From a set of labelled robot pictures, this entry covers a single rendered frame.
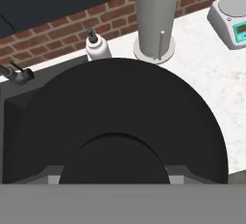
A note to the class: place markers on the grey sink tap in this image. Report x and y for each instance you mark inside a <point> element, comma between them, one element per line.
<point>17,74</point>

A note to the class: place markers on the white paper towel roll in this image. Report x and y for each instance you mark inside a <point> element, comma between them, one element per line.
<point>155,16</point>

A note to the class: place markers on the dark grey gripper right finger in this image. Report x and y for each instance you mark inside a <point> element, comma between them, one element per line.
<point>179,173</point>

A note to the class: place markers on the dark blue wall cupboard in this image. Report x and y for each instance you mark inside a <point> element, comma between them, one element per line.
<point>64,0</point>

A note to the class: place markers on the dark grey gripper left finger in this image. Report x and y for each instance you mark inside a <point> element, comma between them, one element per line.
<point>51,174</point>

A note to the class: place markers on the dark grey sink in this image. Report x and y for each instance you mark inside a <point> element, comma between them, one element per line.
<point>38,80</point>

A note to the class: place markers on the white digital kitchen scale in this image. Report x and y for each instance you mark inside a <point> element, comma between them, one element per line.
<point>230,18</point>

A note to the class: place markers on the pale grey paper towel holder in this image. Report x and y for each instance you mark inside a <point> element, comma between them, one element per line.
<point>167,49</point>

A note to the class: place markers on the white soap dispenser bottle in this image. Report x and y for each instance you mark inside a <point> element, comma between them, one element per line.
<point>97,49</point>

